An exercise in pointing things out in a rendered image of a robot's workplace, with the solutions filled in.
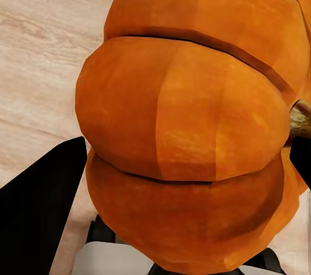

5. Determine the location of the pumpkin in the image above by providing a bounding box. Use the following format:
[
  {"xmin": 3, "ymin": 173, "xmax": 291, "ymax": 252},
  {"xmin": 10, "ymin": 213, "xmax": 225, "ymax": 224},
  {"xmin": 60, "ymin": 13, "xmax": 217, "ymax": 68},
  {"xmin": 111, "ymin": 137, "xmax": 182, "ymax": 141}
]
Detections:
[{"xmin": 75, "ymin": 0, "xmax": 311, "ymax": 275}]

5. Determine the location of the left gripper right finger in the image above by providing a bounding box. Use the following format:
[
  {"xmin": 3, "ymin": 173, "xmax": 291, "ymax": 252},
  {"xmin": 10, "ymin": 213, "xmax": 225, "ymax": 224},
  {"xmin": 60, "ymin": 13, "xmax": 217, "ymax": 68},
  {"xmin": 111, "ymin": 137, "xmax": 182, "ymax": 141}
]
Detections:
[{"xmin": 290, "ymin": 136, "xmax": 311, "ymax": 190}]

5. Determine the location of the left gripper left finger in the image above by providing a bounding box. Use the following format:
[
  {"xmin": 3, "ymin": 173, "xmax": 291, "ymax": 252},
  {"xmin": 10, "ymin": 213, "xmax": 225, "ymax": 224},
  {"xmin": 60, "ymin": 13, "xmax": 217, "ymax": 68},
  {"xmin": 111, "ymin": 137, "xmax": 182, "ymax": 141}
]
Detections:
[{"xmin": 0, "ymin": 136, "xmax": 87, "ymax": 275}]

